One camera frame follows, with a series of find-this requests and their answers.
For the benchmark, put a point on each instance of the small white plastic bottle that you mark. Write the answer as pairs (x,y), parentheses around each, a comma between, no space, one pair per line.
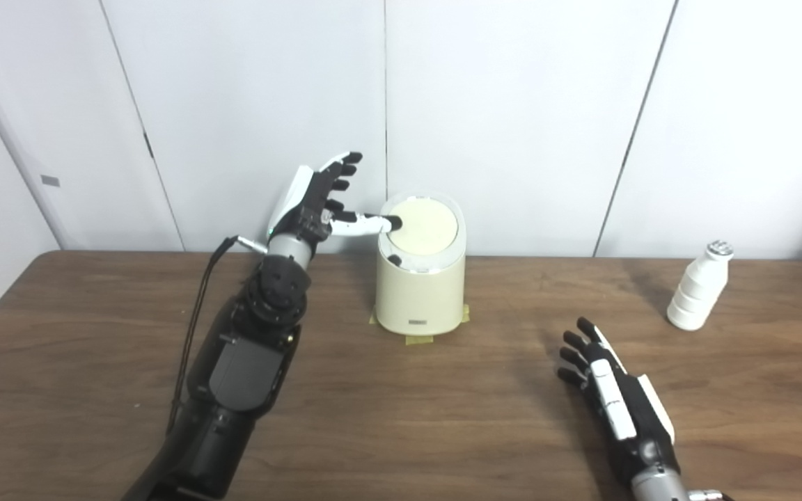
(697,292)

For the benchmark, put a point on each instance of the small black panel hinge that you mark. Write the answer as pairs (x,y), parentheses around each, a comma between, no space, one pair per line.
(148,145)

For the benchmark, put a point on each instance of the cream-colored lidded bin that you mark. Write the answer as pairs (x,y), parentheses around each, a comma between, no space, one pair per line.
(418,292)

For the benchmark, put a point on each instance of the small grey wall label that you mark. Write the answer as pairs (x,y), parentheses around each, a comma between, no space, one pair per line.
(50,181)

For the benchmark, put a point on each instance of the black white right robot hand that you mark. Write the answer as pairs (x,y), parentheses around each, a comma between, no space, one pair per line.
(641,417)

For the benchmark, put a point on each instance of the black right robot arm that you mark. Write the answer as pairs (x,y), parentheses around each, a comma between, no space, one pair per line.
(658,487)

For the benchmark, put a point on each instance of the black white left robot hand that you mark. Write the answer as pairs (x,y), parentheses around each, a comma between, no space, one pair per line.
(303,205)

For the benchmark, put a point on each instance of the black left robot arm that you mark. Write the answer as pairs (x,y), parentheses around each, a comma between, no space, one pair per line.
(241,376)

